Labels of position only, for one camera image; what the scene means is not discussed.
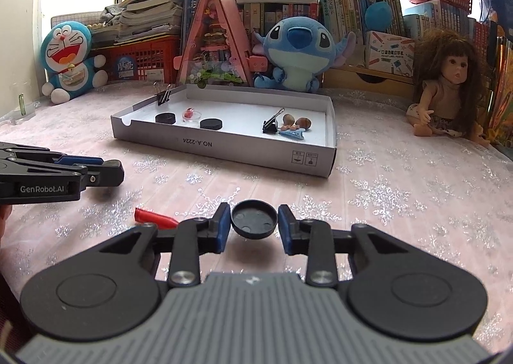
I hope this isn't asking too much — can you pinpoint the blue cat robot plush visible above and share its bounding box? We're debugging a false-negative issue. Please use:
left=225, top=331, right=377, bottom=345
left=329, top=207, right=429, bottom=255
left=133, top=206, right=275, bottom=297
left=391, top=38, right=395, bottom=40
left=41, top=21, right=109, bottom=104

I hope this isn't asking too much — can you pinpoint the low row of books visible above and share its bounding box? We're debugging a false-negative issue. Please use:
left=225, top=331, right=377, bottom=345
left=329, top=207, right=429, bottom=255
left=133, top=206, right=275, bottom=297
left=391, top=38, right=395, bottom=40
left=232, top=0, right=321, bottom=34

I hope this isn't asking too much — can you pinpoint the stack of papers and books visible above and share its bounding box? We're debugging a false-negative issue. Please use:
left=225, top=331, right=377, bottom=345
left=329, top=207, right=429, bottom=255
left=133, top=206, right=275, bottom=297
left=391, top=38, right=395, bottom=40
left=105, top=0, right=209, bottom=44

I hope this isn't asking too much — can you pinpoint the black round tin lid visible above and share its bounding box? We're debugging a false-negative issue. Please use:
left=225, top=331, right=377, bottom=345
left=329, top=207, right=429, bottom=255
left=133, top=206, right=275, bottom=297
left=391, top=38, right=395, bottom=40
left=231, top=199, right=278, bottom=240

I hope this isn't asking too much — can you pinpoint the brown haired doll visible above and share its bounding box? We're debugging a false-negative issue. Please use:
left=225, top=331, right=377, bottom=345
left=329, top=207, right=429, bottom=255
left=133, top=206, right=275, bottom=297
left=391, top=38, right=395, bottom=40
left=407, top=28, right=495, bottom=148

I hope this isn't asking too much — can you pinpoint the grey cardboard box tray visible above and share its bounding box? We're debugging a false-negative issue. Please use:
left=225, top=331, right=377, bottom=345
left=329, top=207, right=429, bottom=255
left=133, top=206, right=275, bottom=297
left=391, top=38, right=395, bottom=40
left=111, top=84, right=337, bottom=178

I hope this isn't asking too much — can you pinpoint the row of blue spined books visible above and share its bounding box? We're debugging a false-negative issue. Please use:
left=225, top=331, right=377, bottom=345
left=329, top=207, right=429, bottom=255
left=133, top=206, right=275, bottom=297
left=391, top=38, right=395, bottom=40
left=403, top=0, right=498, bottom=64

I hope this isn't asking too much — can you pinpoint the white mesh panel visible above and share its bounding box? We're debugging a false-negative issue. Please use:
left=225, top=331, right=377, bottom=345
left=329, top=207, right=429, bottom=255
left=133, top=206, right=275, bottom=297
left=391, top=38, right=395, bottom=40
left=50, top=12, right=107, bottom=30

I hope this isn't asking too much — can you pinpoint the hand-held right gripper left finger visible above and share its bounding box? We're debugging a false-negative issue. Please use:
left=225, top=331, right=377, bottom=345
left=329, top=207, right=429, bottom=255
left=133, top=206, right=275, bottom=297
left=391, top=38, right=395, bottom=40
left=96, top=203, right=232, bottom=288

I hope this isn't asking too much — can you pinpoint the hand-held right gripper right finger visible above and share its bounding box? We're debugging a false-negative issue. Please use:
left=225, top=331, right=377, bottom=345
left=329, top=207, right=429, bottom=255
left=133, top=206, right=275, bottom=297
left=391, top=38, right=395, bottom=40
left=278, top=204, right=417, bottom=288

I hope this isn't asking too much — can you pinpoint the row of thin picture books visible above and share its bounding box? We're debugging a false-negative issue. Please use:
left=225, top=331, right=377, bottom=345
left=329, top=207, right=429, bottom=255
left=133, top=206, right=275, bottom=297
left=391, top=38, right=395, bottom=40
left=483, top=23, right=513, bottom=148

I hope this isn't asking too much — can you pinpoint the black binder clip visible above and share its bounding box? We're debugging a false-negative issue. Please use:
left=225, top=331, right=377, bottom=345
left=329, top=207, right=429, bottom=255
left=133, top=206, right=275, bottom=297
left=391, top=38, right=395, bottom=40
left=153, top=83, right=176, bottom=105
left=262, top=108, right=285, bottom=134

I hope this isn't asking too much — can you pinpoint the white label printer box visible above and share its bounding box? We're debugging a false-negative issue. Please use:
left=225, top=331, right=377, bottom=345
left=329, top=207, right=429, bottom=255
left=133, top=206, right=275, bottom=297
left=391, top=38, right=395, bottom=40
left=364, top=30, right=415, bottom=77

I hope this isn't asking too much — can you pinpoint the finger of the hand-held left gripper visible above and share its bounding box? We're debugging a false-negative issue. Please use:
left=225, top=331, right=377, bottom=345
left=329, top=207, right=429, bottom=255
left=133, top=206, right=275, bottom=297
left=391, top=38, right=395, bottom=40
left=0, top=159, right=125, bottom=188
left=0, top=142, right=105, bottom=166

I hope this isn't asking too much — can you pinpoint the tall row of books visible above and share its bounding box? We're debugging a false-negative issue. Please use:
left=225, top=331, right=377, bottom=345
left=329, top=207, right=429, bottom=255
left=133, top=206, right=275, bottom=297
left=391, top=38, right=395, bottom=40
left=315, top=0, right=405, bottom=68

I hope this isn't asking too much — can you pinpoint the red hair clip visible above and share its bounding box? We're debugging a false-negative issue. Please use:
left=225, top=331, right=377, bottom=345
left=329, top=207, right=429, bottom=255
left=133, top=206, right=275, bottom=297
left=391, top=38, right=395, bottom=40
left=134, top=208, right=180, bottom=228

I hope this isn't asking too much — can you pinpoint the wooden drawer box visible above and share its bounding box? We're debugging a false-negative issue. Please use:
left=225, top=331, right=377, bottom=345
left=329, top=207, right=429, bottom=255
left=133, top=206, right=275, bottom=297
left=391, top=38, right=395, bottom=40
left=323, top=65, right=415, bottom=99

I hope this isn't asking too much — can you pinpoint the pink triangular house model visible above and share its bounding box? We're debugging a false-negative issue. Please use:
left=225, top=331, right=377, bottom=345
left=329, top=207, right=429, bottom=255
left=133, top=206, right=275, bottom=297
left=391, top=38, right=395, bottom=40
left=175, top=0, right=267, bottom=88

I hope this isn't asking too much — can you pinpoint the tall blue carton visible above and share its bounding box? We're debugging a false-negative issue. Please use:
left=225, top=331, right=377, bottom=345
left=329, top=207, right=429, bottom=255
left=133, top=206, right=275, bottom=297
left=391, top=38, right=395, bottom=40
left=479, top=0, right=513, bottom=40

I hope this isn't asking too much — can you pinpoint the red plastic crate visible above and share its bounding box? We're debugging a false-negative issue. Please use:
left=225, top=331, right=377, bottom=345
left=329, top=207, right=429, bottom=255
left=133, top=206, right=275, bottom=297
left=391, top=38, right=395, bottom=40
left=90, top=36, right=181, bottom=84

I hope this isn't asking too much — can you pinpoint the pink snowflake tablecloth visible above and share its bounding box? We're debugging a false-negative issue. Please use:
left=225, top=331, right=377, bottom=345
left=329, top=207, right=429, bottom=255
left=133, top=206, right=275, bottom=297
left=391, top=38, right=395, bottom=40
left=0, top=84, right=513, bottom=349

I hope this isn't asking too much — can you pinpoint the blue alien plush toy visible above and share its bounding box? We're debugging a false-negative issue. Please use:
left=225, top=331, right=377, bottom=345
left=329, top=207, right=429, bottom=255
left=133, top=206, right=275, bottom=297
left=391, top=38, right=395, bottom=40
left=252, top=16, right=357, bottom=93

